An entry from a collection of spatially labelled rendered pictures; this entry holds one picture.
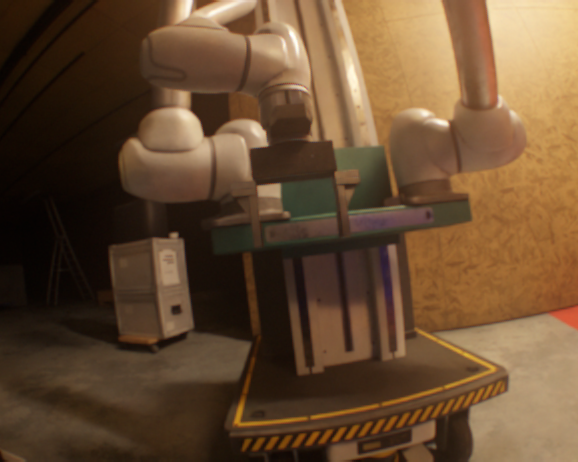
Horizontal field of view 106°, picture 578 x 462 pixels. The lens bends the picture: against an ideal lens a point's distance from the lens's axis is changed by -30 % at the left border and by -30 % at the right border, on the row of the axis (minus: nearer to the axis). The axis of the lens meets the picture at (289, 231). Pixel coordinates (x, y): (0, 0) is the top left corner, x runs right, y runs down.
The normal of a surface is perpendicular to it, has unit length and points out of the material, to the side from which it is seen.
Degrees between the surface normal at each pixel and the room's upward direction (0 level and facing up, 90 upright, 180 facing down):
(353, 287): 90
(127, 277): 90
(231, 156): 87
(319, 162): 90
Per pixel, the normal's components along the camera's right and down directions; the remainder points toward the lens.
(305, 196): 0.03, -0.09
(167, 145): 0.40, -0.01
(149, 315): -0.33, -0.04
